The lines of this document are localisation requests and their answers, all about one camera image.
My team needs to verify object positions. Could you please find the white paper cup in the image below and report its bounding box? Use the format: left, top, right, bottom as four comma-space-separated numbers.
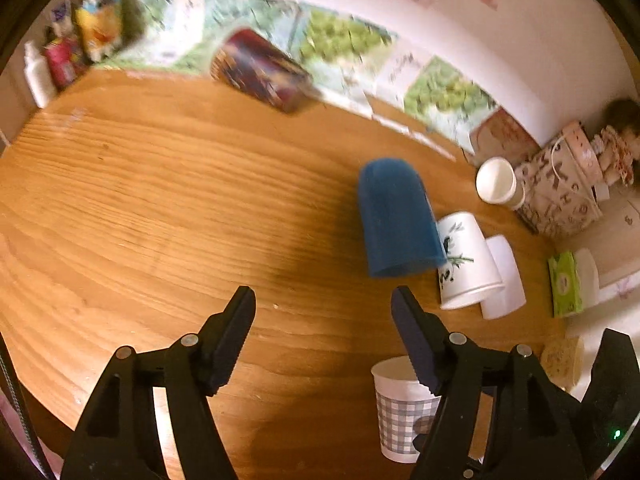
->
475, 156, 526, 211

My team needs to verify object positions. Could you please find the green tissue packet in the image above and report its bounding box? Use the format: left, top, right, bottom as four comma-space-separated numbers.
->
547, 251, 584, 319

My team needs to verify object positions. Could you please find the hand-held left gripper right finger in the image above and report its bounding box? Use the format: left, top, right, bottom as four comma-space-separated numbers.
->
391, 286, 588, 480

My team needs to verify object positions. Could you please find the patterned gift bag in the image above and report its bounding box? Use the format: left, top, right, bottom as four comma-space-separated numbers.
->
514, 120, 604, 239

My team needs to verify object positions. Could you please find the white cup with leaf print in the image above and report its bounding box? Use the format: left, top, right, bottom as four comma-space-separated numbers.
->
436, 211, 506, 310

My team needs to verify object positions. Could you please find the black cable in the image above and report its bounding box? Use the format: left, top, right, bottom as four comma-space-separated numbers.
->
0, 332, 53, 480

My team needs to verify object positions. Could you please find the dark red box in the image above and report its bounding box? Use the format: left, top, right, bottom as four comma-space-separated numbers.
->
209, 27, 317, 115

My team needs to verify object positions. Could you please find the plain white cup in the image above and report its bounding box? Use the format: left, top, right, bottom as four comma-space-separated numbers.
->
480, 234, 527, 320

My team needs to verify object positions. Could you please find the white plastic container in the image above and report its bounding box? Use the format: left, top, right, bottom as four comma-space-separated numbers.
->
574, 248, 601, 312

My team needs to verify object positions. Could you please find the grey checkered paper cup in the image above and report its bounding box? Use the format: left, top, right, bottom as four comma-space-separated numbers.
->
371, 355, 443, 464

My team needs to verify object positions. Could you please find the doll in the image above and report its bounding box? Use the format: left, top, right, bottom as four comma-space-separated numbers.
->
594, 97, 640, 187

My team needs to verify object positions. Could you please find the pink packet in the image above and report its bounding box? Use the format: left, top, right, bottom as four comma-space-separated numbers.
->
42, 40, 87, 88

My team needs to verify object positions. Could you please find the brown cardboard box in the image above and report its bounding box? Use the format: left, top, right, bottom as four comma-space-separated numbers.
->
469, 107, 542, 167

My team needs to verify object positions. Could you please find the blue cup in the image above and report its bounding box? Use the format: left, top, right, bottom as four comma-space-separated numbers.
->
358, 157, 449, 279

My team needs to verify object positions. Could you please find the white bottle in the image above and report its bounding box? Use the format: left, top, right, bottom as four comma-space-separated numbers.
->
23, 41, 57, 109

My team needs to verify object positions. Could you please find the green printed wall poster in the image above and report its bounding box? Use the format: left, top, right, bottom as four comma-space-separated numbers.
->
97, 0, 501, 147

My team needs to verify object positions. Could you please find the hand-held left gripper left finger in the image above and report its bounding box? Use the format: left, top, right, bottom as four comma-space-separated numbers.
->
60, 286, 257, 480

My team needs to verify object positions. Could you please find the yellow cartoon packet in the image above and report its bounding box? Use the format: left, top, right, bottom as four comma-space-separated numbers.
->
75, 0, 126, 63

